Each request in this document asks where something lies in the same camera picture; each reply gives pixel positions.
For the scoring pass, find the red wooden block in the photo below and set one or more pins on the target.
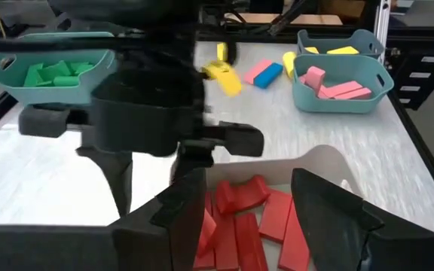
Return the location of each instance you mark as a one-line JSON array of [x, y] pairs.
[[205, 233], [224, 241], [203, 263], [251, 242], [249, 193]]

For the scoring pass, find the light grey plastic bin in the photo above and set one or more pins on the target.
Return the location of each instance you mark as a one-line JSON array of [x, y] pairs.
[[315, 162]]

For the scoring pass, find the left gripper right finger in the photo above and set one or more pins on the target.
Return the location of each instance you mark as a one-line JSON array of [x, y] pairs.
[[334, 233]]

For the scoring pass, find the wooden table side board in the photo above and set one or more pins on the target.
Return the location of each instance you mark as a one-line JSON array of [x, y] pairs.
[[315, 19]]

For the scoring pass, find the dark teal plastic bin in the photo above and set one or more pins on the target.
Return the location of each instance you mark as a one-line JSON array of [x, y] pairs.
[[367, 41]]

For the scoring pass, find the pink wooden block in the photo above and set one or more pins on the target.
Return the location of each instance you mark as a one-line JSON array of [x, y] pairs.
[[302, 79], [315, 77], [356, 94], [256, 70], [339, 89]]

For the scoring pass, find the blue wooden block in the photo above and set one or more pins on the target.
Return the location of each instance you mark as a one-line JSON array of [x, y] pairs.
[[269, 76]]

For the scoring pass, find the yellow wooden block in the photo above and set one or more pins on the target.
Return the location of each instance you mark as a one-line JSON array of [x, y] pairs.
[[343, 50], [288, 64]]

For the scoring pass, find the pink blocks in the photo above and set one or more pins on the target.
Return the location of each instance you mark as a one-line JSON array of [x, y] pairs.
[[294, 248], [275, 216]]

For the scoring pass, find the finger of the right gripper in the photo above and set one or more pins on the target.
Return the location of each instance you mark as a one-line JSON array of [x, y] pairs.
[[192, 160], [115, 180]]

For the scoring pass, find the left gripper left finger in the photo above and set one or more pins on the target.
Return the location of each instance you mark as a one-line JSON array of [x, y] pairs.
[[172, 233]]

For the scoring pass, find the black drawer cabinet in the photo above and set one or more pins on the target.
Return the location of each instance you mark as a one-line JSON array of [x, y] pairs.
[[428, 86]]

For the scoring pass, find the green wooden block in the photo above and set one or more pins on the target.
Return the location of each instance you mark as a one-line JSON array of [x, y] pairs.
[[66, 81], [57, 69], [32, 75], [81, 67]]

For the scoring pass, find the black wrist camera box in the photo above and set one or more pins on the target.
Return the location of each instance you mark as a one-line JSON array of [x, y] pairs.
[[141, 126]]

